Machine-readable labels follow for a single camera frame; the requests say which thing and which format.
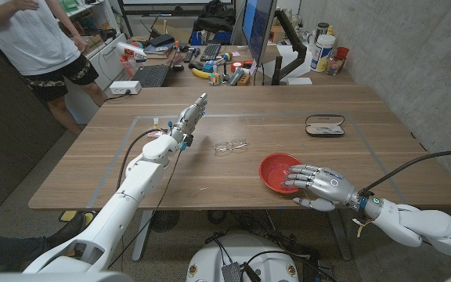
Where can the black glasses case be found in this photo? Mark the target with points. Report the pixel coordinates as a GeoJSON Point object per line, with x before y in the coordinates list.
{"type": "Point", "coordinates": [324, 130]}

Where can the teal grey tool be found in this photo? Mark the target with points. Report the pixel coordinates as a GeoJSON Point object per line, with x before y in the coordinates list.
{"type": "Point", "coordinates": [236, 75]}

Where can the clear plastic cup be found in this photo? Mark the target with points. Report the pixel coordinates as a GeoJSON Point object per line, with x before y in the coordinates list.
{"type": "Point", "coordinates": [334, 66]}

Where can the small yellow bottle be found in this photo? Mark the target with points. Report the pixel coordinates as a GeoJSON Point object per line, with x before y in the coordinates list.
{"type": "Point", "coordinates": [330, 30]}

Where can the white cabinet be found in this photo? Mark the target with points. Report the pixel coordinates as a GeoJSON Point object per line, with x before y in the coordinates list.
{"type": "Point", "coordinates": [110, 62]}

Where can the round black floor fan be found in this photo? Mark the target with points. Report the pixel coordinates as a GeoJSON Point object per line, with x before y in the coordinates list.
{"type": "Point", "coordinates": [164, 220]}

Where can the black laptop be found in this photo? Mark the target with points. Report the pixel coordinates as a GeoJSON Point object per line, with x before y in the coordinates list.
{"type": "Point", "coordinates": [153, 75]}

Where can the white robot chest edge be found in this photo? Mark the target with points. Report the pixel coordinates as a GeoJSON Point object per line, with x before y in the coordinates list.
{"type": "Point", "coordinates": [53, 277]}

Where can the grey table leg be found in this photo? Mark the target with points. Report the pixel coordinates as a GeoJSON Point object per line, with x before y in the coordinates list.
{"type": "Point", "coordinates": [141, 235]}
{"type": "Point", "coordinates": [339, 235]}

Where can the jar with black lid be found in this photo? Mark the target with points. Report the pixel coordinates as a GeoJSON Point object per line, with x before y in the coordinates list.
{"type": "Point", "coordinates": [321, 28]}

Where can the black keyboard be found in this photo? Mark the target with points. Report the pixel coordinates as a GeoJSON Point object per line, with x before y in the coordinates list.
{"type": "Point", "coordinates": [210, 51]}

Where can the brown cardboard box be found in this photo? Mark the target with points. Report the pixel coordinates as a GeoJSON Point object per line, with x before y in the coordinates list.
{"type": "Point", "coordinates": [277, 34]}

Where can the white paper sheet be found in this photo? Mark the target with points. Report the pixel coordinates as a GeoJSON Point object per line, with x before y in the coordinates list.
{"type": "Point", "coordinates": [286, 56]}

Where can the red bowl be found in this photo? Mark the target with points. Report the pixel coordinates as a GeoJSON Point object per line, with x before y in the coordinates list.
{"type": "Point", "coordinates": [274, 172]}

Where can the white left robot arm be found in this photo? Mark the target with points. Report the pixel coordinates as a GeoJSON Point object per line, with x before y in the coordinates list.
{"type": "Point", "coordinates": [131, 196]}

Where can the white power strip box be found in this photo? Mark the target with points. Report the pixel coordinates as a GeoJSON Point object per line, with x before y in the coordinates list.
{"type": "Point", "coordinates": [125, 87]}

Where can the blue bag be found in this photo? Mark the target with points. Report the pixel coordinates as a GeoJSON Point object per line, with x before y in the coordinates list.
{"type": "Point", "coordinates": [221, 37]}

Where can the orange brick block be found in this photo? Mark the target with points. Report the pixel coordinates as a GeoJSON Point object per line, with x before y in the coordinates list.
{"type": "Point", "coordinates": [244, 80]}

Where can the white tube red print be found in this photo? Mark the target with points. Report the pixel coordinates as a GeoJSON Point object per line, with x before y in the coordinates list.
{"type": "Point", "coordinates": [131, 51]}

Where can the black remote control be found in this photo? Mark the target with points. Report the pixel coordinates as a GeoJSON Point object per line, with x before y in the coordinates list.
{"type": "Point", "coordinates": [190, 55]}

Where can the black computer mouse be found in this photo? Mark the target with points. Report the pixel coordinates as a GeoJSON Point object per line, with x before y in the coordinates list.
{"type": "Point", "coordinates": [178, 67]}

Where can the yellow banana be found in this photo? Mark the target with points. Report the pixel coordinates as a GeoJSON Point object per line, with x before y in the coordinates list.
{"type": "Point", "coordinates": [201, 73]}

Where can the red cup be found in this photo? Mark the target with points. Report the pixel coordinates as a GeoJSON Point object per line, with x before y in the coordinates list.
{"type": "Point", "coordinates": [343, 52]}

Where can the white canister blue label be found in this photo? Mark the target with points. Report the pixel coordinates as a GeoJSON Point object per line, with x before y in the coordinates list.
{"type": "Point", "coordinates": [322, 53]}

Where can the white robot torso base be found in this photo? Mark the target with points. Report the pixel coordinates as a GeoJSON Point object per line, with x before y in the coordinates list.
{"type": "Point", "coordinates": [266, 260]}

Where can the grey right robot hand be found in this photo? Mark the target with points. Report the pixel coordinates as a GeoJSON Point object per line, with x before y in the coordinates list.
{"type": "Point", "coordinates": [329, 186]}

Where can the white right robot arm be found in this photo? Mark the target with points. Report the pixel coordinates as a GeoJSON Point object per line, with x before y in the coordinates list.
{"type": "Point", "coordinates": [425, 225]}

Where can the computer monitor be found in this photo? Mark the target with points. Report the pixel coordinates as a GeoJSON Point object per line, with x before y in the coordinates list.
{"type": "Point", "coordinates": [258, 27]}

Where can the clear frame glasses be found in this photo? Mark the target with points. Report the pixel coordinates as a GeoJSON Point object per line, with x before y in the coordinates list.
{"type": "Point", "coordinates": [229, 145]}

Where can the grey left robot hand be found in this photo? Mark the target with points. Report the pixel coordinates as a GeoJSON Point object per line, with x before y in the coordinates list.
{"type": "Point", "coordinates": [190, 119]}

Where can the yellow flat floor pad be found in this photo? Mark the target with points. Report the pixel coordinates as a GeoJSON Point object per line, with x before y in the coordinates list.
{"type": "Point", "coordinates": [67, 215]}

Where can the colourful puzzle cube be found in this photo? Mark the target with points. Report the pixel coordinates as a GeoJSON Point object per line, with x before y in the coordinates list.
{"type": "Point", "coordinates": [214, 78]}

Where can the flat white box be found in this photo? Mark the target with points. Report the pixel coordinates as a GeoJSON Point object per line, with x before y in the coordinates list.
{"type": "Point", "coordinates": [299, 81]}

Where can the white shelf with clutter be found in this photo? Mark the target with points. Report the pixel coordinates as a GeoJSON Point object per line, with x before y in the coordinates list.
{"type": "Point", "coordinates": [88, 23]}

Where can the stack of books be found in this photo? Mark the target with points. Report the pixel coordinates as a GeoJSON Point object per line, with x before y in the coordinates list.
{"type": "Point", "coordinates": [161, 43]}

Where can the black backpack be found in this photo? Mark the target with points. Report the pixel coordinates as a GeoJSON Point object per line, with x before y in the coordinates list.
{"type": "Point", "coordinates": [213, 17]}

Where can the person in white t-shirt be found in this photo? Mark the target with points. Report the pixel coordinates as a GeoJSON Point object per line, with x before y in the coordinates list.
{"type": "Point", "coordinates": [33, 35]}

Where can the seated person dark trousers leg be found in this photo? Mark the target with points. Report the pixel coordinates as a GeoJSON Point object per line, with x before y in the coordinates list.
{"type": "Point", "coordinates": [6, 248]}

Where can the wooden desk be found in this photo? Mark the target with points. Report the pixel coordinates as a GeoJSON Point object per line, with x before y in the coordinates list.
{"type": "Point", "coordinates": [327, 78]}

